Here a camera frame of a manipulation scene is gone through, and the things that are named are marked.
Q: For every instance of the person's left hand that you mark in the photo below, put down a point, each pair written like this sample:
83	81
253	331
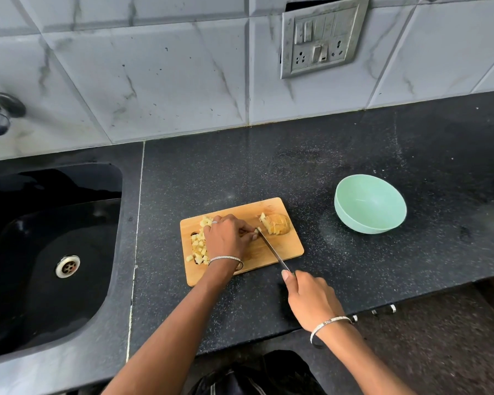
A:
226	238

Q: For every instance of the person's right hand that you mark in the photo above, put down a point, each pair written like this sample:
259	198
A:
315	298

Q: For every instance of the person's left fingers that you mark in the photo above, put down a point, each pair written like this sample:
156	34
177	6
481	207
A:
239	227

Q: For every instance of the steel kitchen knife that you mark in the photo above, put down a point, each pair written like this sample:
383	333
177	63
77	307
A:
274	250

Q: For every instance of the person's left forearm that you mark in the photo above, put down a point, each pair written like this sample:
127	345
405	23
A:
177	333

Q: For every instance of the person's right forearm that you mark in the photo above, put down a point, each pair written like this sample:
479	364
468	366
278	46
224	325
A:
358	362

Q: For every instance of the silver left wrist bangle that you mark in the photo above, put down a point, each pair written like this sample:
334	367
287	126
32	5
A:
226	258

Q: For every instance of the silver wrist bangle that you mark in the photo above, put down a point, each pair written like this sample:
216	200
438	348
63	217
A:
226	258
327	322

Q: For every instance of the wooden cutting board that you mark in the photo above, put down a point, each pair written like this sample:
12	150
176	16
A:
267	252

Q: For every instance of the peeled potato half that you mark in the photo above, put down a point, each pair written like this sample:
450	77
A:
278	224

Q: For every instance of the pile of diced potato cubes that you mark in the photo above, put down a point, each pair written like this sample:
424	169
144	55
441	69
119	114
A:
198	246

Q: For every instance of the silver right wrist bangle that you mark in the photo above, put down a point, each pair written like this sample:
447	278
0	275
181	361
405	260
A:
327	322

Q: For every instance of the mint green bowl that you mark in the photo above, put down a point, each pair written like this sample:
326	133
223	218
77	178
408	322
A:
368	205

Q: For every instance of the person's black clothing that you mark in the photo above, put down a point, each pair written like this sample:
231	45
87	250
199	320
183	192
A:
267	376

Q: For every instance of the steel sink drain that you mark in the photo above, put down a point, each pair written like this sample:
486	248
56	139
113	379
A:
68	266

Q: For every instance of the black sink basin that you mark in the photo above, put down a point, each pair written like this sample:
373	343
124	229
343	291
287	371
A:
41	226

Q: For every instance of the grey wall switch socket plate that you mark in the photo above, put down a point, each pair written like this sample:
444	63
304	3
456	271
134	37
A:
323	36

